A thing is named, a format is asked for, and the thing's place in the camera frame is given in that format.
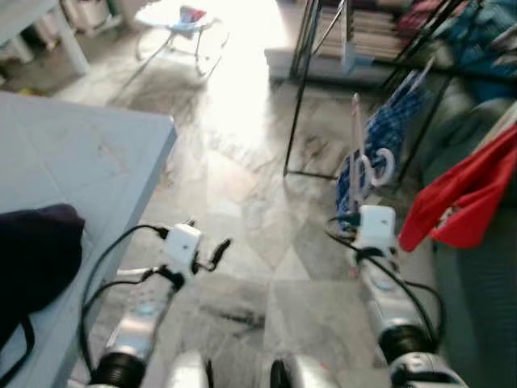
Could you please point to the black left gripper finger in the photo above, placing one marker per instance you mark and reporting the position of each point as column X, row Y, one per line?
column 190, row 223
column 220, row 252

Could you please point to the dark navy garment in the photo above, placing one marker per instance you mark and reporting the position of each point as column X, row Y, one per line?
column 36, row 259

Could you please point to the blue plaid shirt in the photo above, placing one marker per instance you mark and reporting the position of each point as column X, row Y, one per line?
column 388, row 129

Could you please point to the silver robot left leg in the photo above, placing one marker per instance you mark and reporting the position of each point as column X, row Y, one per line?
column 187, row 372

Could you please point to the silver robot leg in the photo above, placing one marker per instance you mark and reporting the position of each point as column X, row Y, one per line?
column 187, row 372
column 307, row 373

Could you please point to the blue-grey folding table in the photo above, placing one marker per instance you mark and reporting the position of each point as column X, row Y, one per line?
column 73, row 153

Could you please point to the silver robot right leg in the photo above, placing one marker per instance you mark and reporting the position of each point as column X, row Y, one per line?
column 307, row 373

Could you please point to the black metal drying rack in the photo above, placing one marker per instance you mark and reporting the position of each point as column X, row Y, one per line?
column 300, row 89

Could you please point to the white flat sheet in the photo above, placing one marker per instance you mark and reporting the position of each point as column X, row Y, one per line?
column 505, row 121

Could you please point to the baby bouncer seat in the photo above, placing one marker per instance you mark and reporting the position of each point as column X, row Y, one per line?
column 182, row 20

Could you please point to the red garment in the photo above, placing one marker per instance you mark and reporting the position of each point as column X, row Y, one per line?
column 472, row 194

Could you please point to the brown slatted wooden unit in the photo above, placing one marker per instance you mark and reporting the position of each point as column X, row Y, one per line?
column 371, row 32

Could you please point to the blue fabric bag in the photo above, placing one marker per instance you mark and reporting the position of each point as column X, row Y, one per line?
column 485, row 40

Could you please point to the white side table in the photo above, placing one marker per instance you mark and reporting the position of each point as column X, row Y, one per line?
column 24, row 12

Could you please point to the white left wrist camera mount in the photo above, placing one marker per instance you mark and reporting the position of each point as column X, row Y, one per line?
column 182, row 246

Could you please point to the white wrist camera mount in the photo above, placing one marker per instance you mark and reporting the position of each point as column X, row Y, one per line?
column 182, row 246
column 376, row 228

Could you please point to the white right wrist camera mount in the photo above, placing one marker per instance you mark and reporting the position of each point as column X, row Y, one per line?
column 376, row 228

